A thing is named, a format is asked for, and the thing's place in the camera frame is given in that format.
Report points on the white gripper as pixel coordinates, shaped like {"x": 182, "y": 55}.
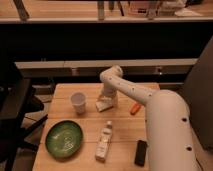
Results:
{"x": 112, "y": 96}

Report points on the white sponge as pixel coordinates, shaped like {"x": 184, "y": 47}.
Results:
{"x": 103, "y": 105}

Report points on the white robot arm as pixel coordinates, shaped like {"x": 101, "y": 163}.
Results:
{"x": 168, "y": 130}

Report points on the white ceramic cup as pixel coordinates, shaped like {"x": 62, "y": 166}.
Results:
{"x": 78, "y": 101}

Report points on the orange carrot toy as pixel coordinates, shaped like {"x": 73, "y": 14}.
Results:
{"x": 136, "y": 107}

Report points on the white plastic bottle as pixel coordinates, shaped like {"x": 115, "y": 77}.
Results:
{"x": 104, "y": 142}

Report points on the green plate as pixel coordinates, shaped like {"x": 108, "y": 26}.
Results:
{"x": 64, "y": 139}

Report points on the black rectangular device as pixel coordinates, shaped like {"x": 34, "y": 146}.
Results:
{"x": 140, "y": 154}

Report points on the dark side furniture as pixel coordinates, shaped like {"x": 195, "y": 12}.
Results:
{"x": 16, "y": 99}

